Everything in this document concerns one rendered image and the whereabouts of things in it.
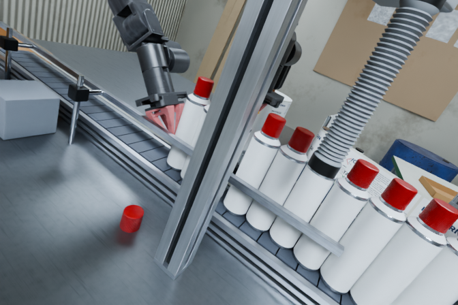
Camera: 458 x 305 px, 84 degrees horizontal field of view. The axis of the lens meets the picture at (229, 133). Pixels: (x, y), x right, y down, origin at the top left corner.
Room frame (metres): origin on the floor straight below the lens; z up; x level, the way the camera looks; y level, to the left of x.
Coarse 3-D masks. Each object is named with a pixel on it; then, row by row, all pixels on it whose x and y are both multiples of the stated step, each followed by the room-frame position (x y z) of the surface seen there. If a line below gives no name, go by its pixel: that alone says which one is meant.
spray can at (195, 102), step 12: (204, 84) 0.48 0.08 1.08; (192, 96) 0.48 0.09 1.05; (204, 96) 0.48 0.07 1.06; (192, 108) 0.47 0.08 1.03; (180, 120) 0.48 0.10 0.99; (192, 120) 0.47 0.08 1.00; (180, 132) 0.47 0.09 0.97; (192, 132) 0.47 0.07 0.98; (168, 156) 0.48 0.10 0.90; (180, 156) 0.47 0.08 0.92; (180, 168) 0.47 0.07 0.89
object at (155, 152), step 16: (0, 48) 0.73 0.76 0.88; (32, 64) 0.71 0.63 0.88; (48, 80) 0.64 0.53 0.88; (64, 80) 0.69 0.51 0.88; (64, 96) 0.59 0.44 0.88; (96, 112) 0.58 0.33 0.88; (112, 112) 0.61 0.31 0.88; (112, 128) 0.53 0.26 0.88; (128, 128) 0.56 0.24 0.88; (128, 144) 0.49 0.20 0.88; (144, 144) 0.52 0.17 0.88; (160, 144) 0.55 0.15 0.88; (160, 160) 0.48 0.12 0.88; (176, 176) 0.45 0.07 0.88; (224, 192) 0.46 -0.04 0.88; (224, 208) 0.41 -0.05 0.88; (240, 224) 0.38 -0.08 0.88; (272, 224) 0.42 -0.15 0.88; (256, 240) 0.37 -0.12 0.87; (288, 256) 0.35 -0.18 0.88; (304, 272) 0.33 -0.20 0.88; (320, 288) 0.31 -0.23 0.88; (352, 304) 0.31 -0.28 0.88
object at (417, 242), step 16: (432, 208) 0.32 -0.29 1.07; (448, 208) 0.31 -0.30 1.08; (416, 224) 0.32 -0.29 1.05; (432, 224) 0.31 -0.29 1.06; (448, 224) 0.31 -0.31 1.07; (400, 240) 0.31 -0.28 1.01; (416, 240) 0.30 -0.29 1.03; (432, 240) 0.30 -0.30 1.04; (384, 256) 0.32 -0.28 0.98; (400, 256) 0.30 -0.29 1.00; (416, 256) 0.30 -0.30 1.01; (432, 256) 0.30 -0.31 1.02; (368, 272) 0.32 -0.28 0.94; (384, 272) 0.31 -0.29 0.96; (400, 272) 0.30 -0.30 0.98; (416, 272) 0.30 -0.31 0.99; (352, 288) 0.33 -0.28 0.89; (368, 288) 0.31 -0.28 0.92; (384, 288) 0.30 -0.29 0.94; (400, 288) 0.30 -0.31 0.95; (368, 304) 0.30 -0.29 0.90; (384, 304) 0.30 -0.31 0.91
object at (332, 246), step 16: (16, 32) 0.69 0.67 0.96; (32, 48) 0.65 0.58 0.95; (64, 64) 0.59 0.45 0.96; (112, 96) 0.52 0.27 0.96; (128, 112) 0.50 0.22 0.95; (160, 128) 0.46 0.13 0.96; (176, 144) 0.44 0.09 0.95; (256, 192) 0.37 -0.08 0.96; (272, 208) 0.36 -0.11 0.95; (304, 224) 0.34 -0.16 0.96; (320, 240) 0.33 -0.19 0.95
